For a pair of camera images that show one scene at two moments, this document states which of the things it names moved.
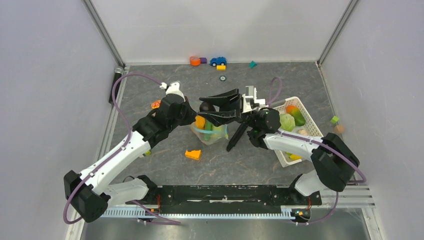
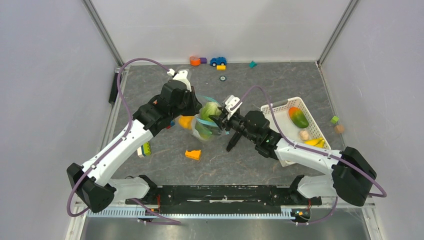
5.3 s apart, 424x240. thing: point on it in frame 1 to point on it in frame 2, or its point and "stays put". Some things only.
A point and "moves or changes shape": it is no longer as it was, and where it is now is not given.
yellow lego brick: (221, 67) stays put
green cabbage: (287, 122) moves or changes shape
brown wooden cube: (339, 128) stays put
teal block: (252, 64) stays put
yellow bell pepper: (200, 122) moves or changes shape
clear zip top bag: (208, 132) stays put
